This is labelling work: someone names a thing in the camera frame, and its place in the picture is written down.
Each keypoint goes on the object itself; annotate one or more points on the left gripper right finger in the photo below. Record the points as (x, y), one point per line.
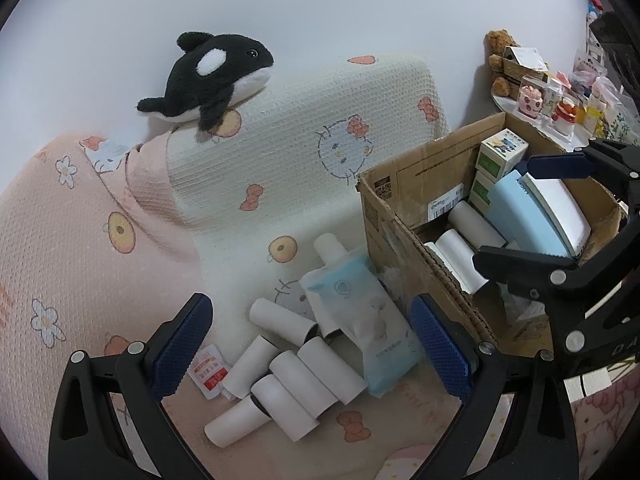
(538, 436)

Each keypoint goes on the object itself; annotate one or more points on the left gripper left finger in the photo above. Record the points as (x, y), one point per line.
(86, 440)

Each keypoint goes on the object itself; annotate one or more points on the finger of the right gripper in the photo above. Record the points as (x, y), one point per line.
(558, 166)
(525, 274)

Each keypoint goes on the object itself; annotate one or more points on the white paper roll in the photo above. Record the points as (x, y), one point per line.
(250, 367)
(339, 377)
(283, 408)
(286, 324)
(302, 383)
(236, 423)

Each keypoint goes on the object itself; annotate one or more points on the white side table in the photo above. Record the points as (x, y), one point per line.
(543, 124)

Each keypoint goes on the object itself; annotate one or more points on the white green cartoon carton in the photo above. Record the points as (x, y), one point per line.
(500, 153)

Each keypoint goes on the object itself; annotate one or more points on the white roll in box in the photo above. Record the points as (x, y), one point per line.
(457, 255)
(474, 228)

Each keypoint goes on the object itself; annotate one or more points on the pink cake figurine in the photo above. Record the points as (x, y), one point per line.
(530, 100)

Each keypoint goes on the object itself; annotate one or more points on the green white small carton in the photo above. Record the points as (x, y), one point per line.
(478, 195)

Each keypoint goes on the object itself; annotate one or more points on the cardboard box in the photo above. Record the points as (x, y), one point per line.
(400, 205)

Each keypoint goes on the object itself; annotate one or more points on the red white sachet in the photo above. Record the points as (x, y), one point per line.
(208, 370)

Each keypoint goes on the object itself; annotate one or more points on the brown teddy bear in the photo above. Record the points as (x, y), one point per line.
(498, 40)

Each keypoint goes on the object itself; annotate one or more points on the pink Hello Kitty blanket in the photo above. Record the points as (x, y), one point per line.
(93, 256)

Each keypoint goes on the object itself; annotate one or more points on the light blue refill pouch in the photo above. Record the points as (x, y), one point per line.
(357, 302)

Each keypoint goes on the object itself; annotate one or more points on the cream Hello Kitty pillow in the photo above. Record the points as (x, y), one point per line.
(255, 201)

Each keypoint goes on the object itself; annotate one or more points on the orca plush toy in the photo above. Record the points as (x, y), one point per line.
(214, 73)

